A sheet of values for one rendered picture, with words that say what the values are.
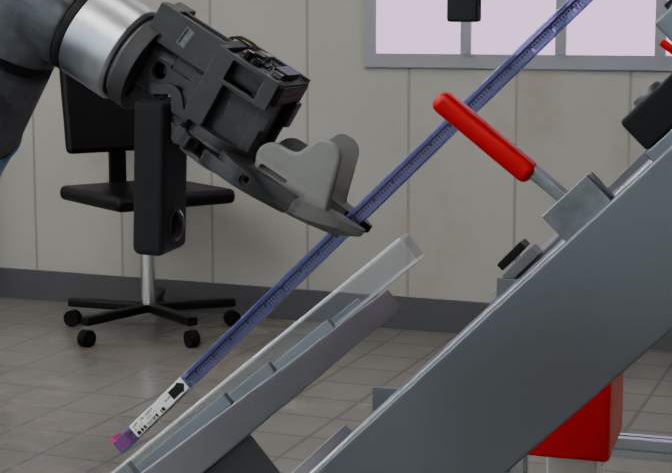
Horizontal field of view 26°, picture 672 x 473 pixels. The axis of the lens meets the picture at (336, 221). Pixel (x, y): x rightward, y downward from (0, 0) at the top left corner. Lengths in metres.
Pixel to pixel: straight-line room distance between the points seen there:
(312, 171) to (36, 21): 0.23
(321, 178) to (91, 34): 0.20
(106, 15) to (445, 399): 0.47
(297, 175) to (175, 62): 0.13
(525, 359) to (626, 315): 0.05
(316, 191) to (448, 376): 0.34
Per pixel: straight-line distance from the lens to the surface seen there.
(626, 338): 0.69
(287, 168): 1.03
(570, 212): 0.71
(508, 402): 0.70
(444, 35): 5.24
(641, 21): 5.08
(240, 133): 1.04
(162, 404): 1.11
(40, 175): 6.03
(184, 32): 1.06
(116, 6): 1.07
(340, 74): 5.40
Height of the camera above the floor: 1.13
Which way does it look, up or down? 8 degrees down
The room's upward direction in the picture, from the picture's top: straight up
